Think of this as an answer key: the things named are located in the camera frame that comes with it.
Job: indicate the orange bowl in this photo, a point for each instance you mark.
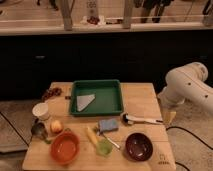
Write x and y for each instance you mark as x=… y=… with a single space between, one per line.
x=64 y=148

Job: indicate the blue sponge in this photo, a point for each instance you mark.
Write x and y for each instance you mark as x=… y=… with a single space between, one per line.
x=108 y=125

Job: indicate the dark purple bowl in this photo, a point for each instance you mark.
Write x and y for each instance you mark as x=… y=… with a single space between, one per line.
x=138 y=147

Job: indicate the grey triangular cloth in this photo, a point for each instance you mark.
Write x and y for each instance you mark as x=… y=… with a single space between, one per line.
x=83 y=101

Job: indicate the dark red grapes bunch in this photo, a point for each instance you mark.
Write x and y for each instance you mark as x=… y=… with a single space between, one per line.
x=51 y=92

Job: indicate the green plastic tray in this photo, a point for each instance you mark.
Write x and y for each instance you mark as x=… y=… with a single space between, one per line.
x=107 y=98

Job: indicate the white paper cup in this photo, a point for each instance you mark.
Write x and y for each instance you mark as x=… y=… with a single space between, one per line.
x=41 y=111

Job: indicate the metal measuring cup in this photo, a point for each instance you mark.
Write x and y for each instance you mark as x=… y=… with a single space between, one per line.
x=38 y=129

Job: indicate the green cup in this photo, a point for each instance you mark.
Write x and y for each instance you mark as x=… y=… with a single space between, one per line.
x=104 y=147

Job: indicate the metal spoon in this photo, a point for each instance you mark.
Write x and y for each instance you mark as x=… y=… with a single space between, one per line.
x=98 y=132

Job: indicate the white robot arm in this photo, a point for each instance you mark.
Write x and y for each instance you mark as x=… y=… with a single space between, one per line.
x=187 y=82

